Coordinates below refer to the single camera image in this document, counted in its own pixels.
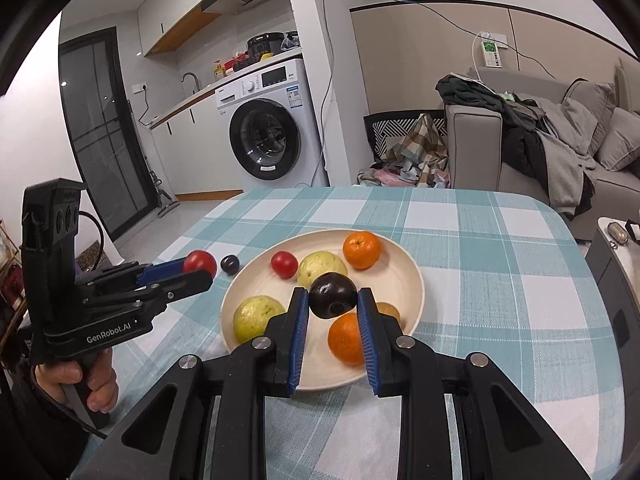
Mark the dark jacket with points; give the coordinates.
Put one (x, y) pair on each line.
(520, 150)

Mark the small black item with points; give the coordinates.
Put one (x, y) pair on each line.
(634, 230)

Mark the metallic oval item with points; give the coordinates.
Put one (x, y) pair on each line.
(617, 232)

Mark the pile of pastel clothes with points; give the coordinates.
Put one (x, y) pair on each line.
(395, 177)

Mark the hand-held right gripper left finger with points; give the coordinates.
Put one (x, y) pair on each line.
(300, 340)

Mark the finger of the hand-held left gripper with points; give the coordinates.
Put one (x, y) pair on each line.
(190, 282)
(160, 271)

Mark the patterned floor mat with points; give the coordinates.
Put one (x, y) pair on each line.
(90, 257)

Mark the teal checked tablecloth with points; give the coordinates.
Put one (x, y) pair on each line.
(475, 270)

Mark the black rice cooker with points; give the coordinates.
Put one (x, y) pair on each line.
(265, 45)

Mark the black patterned laundry basket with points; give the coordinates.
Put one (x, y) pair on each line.
(380, 130)

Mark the person's left hand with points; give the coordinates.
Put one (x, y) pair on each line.
(55, 375)

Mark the grey garment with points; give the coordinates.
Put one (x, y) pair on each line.
(565, 170)

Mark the white wall cabinets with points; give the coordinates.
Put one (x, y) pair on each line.
(165, 15)

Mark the yellow soap bottle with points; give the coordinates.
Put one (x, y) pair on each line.
(219, 71)

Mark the cream round plate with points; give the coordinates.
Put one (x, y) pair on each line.
(400, 270)

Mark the orange mandarin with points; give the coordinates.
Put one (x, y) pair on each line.
(345, 340)
(361, 249)

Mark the white wall socket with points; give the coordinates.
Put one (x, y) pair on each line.
(140, 87)

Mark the white washing machine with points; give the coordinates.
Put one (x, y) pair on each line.
(280, 80)

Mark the small brown fruit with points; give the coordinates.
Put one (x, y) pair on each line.
(390, 311)

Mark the grey pillow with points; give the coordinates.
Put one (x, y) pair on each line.
(620, 140)
(587, 115)

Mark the upright floor mop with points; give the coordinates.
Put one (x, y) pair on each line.
(162, 200)

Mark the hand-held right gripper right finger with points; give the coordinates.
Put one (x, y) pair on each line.
(367, 345)

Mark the red tomato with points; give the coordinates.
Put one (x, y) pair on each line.
(283, 264)
(202, 261)

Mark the cluttered shelf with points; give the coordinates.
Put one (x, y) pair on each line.
(10, 290)

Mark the yellow-green guava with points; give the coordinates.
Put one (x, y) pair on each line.
(255, 317)
(320, 267)

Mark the dark purple plum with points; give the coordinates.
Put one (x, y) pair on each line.
(332, 295)
(229, 264)

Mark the kitchen faucet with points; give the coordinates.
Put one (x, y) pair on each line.
(189, 80)

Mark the white kitchen counter cabinet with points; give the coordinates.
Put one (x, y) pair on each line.
(200, 135)

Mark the red kitchen container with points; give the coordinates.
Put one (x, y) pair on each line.
(236, 62)

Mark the green white wall device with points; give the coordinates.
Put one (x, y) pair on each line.
(490, 52)

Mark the grey sofa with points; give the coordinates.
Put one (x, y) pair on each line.
(475, 150)

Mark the plaid cloth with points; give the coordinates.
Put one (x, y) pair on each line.
(420, 150)

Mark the black framed glass door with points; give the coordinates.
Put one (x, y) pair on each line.
(100, 135)

